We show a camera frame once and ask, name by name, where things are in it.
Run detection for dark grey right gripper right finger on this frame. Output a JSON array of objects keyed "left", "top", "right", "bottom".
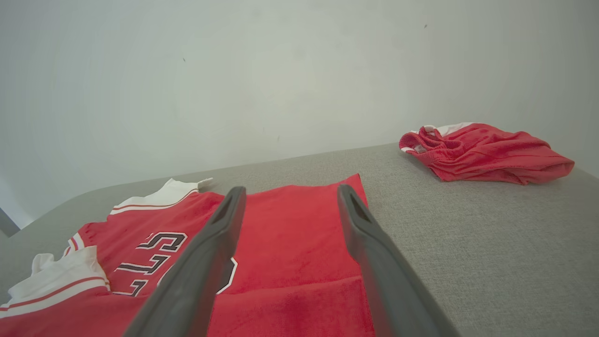
[{"left": 337, "top": 183, "right": 462, "bottom": 337}]

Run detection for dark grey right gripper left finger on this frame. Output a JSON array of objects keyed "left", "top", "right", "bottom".
[{"left": 123, "top": 186, "right": 247, "bottom": 337}]

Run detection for red white basketball jersey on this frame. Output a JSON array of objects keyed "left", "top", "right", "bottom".
[{"left": 0, "top": 173, "right": 378, "bottom": 337}]

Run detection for red mesh shorts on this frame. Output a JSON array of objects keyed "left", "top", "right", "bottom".
[{"left": 399, "top": 122, "right": 575, "bottom": 186}]

